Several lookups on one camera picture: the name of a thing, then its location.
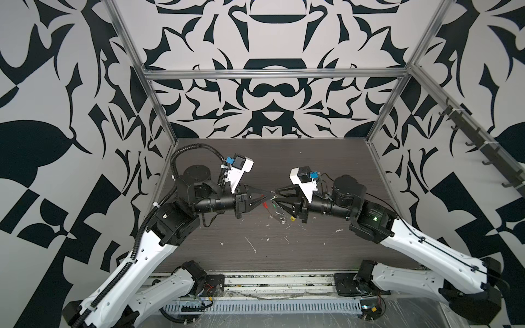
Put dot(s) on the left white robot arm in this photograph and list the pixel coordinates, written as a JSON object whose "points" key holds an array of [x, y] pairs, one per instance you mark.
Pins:
{"points": [[120, 301]]}

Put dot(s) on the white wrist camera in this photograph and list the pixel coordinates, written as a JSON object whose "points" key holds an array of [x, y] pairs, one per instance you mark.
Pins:
{"points": [[235, 168], [306, 180]]}

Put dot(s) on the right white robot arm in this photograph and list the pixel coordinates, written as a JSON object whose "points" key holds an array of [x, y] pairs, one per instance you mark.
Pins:
{"points": [[467, 285]]}

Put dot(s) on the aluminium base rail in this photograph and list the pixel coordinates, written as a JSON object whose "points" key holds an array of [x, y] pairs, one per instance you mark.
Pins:
{"points": [[251, 285]]}

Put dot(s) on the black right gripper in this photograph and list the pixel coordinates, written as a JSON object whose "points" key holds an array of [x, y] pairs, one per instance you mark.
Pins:
{"points": [[303, 208]]}

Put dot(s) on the black wall hook rack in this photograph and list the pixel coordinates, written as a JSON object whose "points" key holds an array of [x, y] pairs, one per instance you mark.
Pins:
{"points": [[479, 139]]}

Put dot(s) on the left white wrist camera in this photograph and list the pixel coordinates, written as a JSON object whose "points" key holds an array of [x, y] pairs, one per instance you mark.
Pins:
{"points": [[235, 168]]}

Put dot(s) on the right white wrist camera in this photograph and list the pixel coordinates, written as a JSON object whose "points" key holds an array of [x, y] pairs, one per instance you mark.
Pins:
{"points": [[306, 180]]}

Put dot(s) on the white slotted cable duct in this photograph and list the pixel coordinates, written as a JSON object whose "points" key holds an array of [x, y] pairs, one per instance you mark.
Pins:
{"points": [[276, 306]]}

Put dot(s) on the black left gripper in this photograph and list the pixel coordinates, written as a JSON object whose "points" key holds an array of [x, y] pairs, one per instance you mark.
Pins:
{"points": [[241, 200]]}

